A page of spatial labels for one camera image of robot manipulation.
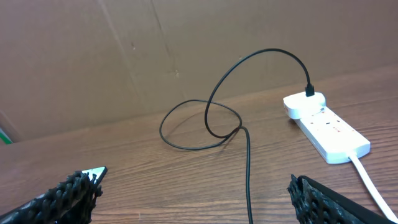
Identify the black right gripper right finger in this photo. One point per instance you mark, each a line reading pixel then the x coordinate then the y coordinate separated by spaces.
pixel 316 203

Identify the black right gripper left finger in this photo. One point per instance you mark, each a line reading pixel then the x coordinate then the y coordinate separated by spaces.
pixel 70 202

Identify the white USB charger plug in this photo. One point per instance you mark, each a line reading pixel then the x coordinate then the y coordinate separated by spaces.
pixel 298 106

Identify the white power strip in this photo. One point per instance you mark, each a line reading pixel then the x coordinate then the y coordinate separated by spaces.
pixel 333 138

